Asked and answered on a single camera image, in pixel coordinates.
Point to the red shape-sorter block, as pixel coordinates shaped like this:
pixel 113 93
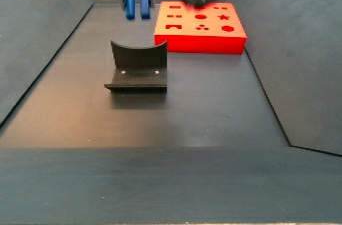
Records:
pixel 200 30

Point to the dark curved fixture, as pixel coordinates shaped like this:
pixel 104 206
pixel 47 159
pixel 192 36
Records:
pixel 141 68

